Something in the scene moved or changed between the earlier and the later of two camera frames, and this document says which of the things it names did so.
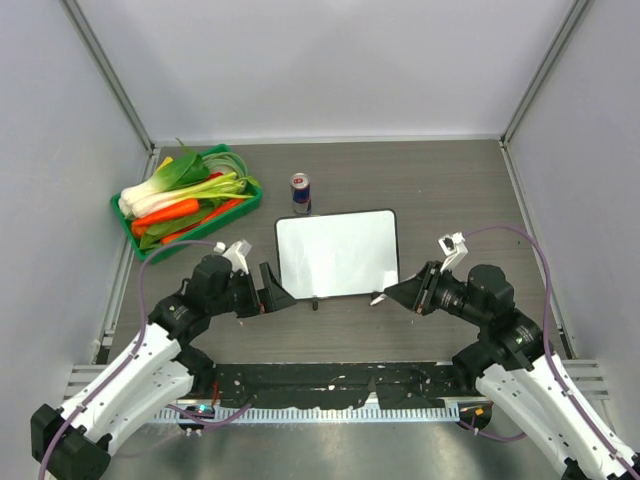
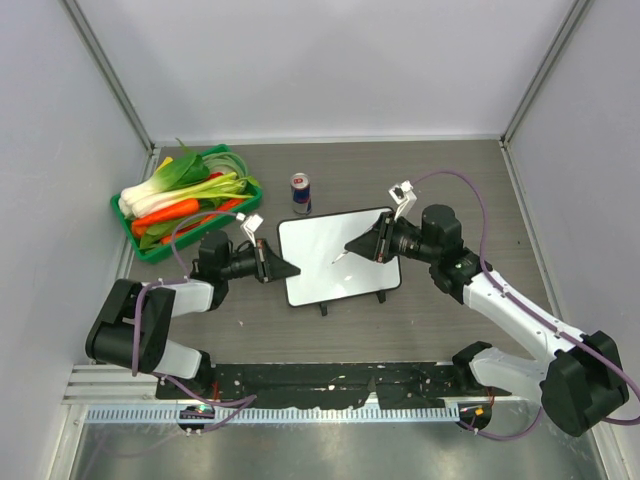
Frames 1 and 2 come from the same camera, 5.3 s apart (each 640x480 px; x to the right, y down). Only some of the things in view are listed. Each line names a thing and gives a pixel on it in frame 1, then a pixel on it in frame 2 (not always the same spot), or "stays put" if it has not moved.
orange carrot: (139, 227) stays put
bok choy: (157, 192) stays put
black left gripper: (280, 297) → (268, 266)
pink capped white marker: (380, 298) → (345, 253)
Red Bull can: (300, 184) stays put
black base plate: (338, 386) stays put
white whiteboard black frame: (338, 254) stays put
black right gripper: (423, 302) → (378, 241)
